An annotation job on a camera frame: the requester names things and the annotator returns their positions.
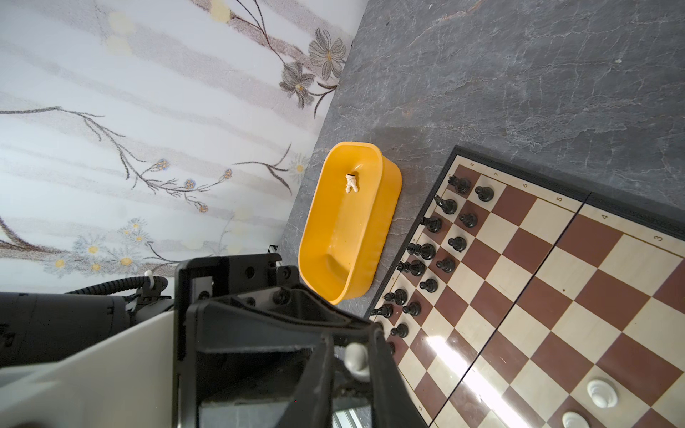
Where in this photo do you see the black pawn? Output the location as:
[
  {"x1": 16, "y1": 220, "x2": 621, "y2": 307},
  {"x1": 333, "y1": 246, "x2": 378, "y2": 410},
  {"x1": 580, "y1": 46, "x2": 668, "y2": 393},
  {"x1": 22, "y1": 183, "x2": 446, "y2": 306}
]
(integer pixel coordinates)
[
  {"x1": 390, "y1": 323, "x2": 409, "y2": 338},
  {"x1": 419, "y1": 277, "x2": 438, "y2": 294},
  {"x1": 402, "y1": 301, "x2": 422, "y2": 317},
  {"x1": 458, "y1": 212, "x2": 478, "y2": 228},
  {"x1": 448, "y1": 236, "x2": 467, "y2": 253},
  {"x1": 436, "y1": 257, "x2": 456, "y2": 274},
  {"x1": 475, "y1": 187, "x2": 494, "y2": 203}
]

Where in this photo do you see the black bishop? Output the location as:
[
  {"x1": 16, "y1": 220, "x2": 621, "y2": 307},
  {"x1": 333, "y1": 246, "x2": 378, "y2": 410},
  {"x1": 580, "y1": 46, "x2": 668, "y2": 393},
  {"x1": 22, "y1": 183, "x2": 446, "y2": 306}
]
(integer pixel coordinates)
[
  {"x1": 384, "y1": 289, "x2": 408, "y2": 306},
  {"x1": 419, "y1": 216, "x2": 442, "y2": 234}
]

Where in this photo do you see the black knight on board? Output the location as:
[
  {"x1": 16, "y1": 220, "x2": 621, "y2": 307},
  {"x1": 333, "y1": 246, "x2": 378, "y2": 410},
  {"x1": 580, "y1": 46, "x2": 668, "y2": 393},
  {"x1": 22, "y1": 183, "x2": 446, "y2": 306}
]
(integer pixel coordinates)
[{"x1": 433, "y1": 195, "x2": 458, "y2": 215}]

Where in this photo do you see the brown folding chess board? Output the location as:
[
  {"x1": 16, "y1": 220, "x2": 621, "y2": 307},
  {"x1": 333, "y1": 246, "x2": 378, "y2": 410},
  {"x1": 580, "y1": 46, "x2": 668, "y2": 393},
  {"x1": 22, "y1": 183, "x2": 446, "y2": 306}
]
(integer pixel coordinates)
[{"x1": 367, "y1": 148, "x2": 684, "y2": 427}]

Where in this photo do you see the black king on board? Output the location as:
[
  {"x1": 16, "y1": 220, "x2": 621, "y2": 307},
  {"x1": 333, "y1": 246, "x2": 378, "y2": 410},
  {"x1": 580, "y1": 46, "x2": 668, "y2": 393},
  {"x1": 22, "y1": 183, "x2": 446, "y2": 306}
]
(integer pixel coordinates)
[{"x1": 396, "y1": 260, "x2": 426, "y2": 277}]

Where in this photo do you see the white chess piece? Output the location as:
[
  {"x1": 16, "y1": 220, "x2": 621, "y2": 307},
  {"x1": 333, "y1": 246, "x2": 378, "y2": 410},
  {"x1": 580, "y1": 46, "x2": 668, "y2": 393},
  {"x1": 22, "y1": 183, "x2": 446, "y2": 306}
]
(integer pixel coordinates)
[{"x1": 344, "y1": 342, "x2": 370, "y2": 383}]

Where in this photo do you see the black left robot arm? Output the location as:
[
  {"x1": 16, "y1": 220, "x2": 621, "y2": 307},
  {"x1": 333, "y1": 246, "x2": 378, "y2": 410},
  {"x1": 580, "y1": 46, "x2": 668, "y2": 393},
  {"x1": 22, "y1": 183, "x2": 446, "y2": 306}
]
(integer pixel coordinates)
[{"x1": 1, "y1": 254, "x2": 411, "y2": 427}]

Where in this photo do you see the black bishop on board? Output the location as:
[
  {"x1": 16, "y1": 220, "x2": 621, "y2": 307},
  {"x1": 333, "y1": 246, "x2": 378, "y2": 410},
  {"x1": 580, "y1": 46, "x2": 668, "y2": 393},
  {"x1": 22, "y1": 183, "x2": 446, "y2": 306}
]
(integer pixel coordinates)
[{"x1": 419, "y1": 216, "x2": 442, "y2": 234}]

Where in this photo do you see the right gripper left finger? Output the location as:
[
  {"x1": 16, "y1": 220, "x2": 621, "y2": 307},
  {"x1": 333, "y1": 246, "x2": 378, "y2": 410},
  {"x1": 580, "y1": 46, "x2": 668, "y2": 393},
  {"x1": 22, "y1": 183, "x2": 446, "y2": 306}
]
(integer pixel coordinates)
[{"x1": 276, "y1": 335, "x2": 335, "y2": 428}]

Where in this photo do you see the white pawn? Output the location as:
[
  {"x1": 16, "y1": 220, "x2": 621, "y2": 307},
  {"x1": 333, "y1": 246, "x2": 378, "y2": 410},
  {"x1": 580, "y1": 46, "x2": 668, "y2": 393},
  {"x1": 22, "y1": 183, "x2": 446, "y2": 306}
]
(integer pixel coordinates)
[
  {"x1": 561, "y1": 411, "x2": 590, "y2": 428},
  {"x1": 586, "y1": 379, "x2": 619, "y2": 409}
]

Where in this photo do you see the black knight near edge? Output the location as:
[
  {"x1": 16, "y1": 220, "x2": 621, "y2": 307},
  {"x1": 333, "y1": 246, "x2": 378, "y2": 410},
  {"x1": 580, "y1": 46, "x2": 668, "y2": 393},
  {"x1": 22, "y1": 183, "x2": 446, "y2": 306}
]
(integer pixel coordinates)
[{"x1": 370, "y1": 303, "x2": 394, "y2": 319}]

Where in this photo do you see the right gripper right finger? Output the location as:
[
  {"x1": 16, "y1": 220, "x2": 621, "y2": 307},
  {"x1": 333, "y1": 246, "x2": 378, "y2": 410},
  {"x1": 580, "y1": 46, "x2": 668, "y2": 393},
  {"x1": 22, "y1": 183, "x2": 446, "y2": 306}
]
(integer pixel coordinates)
[{"x1": 369, "y1": 326, "x2": 426, "y2": 428}]

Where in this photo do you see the yellow plastic tray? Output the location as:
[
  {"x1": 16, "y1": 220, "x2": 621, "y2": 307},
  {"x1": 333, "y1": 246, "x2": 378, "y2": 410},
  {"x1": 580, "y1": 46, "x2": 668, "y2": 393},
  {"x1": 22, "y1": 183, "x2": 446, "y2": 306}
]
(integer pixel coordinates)
[{"x1": 298, "y1": 142, "x2": 402, "y2": 305}]

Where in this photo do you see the white knight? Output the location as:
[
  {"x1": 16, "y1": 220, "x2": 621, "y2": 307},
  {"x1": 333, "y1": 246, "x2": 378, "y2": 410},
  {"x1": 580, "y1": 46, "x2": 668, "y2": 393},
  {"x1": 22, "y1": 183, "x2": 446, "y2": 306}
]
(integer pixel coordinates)
[{"x1": 345, "y1": 174, "x2": 360, "y2": 194}]

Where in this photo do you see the black queen on board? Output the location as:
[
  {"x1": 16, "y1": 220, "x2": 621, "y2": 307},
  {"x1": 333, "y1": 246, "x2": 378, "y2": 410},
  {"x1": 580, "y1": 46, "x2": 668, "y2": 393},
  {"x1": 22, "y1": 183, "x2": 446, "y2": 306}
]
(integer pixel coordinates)
[{"x1": 407, "y1": 244, "x2": 436, "y2": 260}]

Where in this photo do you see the black rook on board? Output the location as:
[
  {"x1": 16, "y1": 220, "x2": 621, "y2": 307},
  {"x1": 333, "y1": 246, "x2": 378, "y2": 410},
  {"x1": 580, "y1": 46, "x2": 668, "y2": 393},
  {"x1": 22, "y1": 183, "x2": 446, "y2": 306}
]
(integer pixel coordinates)
[{"x1": 448, "y1": 176, "x2": 472, "y2": 195}]

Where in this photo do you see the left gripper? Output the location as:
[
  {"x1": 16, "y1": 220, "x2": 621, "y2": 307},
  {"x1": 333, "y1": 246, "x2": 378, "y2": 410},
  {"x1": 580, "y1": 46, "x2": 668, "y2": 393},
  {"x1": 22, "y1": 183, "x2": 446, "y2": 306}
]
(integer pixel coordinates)
[{"x1": 173, "y1": 253, "x2": 378, "y2": 427}]

